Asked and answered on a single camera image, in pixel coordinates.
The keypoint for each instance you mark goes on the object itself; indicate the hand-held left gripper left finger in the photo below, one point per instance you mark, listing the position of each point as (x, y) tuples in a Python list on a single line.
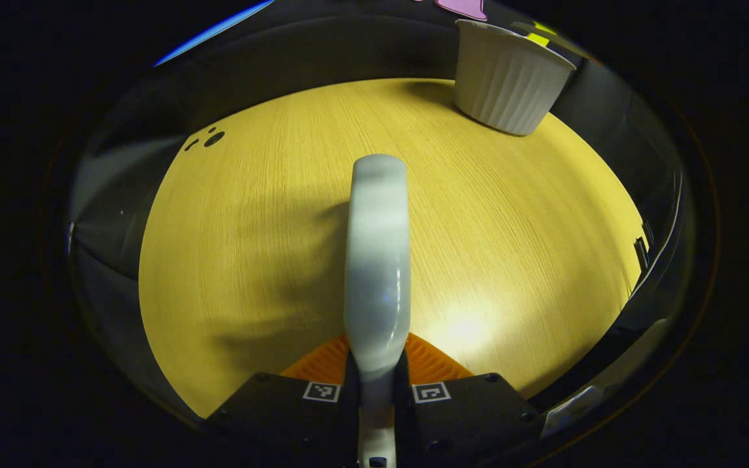
[(283, 416)]

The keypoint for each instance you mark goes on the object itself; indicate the grey dustpan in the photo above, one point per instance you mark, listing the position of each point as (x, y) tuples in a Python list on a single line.
[(573, 409)]

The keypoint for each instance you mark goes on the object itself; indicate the small white broom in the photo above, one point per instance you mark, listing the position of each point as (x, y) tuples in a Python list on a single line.
[(378, 260)]

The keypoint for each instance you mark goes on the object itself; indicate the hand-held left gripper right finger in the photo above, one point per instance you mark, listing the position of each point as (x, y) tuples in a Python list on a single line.
[(472, 416)]

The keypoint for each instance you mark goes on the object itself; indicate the white ribbed garbage bin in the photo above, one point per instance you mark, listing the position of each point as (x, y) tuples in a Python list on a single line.
[(511, 78)]

